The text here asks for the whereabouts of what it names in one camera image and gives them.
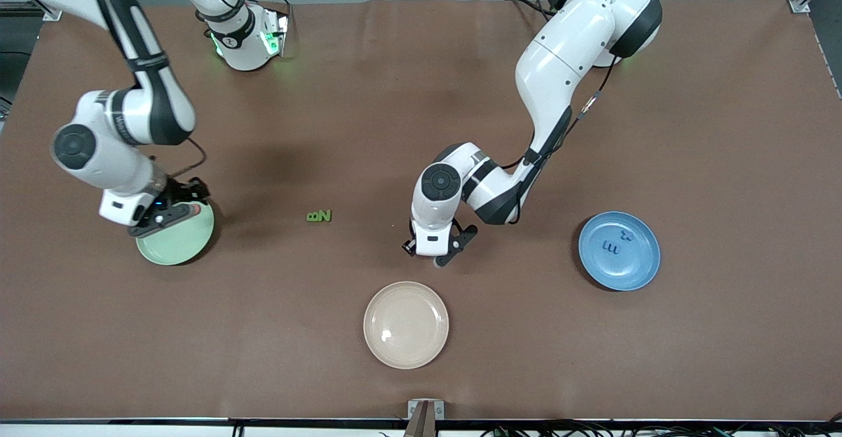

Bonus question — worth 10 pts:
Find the black base cable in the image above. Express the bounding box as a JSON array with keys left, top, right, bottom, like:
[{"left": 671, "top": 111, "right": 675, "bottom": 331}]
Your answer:
[
  {"left": 505, "top": 0, "right": 560, "bottom": 24},
  {"left": 247, "top": 0, "right": 293, "bottom": 16}
]

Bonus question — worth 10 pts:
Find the brown table cover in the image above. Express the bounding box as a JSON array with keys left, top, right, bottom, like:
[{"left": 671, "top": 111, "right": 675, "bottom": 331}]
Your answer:
[{"left": 0, "top": 0, "right": 842, "bottom": 421}]

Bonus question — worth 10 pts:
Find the beige plate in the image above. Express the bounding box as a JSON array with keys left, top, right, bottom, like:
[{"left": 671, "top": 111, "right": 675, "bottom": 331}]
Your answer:
[{"left": 363, "top": 281, "right": 450, "bottom": 370}]

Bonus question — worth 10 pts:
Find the green plate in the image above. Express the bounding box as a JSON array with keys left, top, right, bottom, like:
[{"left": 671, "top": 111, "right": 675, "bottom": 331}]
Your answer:
[{"left": 136, "top": 200, "right": 216, "bottom": 267}]

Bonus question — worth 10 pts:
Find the black left base cable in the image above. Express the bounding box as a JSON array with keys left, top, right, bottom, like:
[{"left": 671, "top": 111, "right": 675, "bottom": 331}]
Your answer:
[{"left": 505, "top": 0, "right": 560, "bottom": 24}]

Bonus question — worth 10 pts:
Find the black table edge strip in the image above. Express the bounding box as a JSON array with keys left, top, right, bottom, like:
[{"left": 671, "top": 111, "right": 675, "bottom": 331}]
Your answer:
[{"left": 0, "top": 416, "right": 842, "bottom": 426}]

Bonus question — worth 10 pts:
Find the blue plate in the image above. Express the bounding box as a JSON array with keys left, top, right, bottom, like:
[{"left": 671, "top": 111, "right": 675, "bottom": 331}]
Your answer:
[{"left": 578, "top": 211, "right": 661, "bottom": 292}]

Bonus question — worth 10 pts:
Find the black right base cable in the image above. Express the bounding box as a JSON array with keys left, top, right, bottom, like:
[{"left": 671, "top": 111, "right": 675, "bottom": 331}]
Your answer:
[{"left": 247, "top": 0, "right": 293, "bottom": 16}]

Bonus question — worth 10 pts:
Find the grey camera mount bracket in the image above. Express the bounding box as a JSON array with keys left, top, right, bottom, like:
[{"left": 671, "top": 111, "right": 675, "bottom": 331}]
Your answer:
[{"left": 407, "top": 399, "right": 445, "bottom": 421}]

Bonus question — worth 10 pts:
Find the tan camera pole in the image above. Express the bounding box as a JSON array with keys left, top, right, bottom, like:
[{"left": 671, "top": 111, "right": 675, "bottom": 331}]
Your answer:
[{"left": 403, "top": 403, "right": 438, "bottom": 437}]

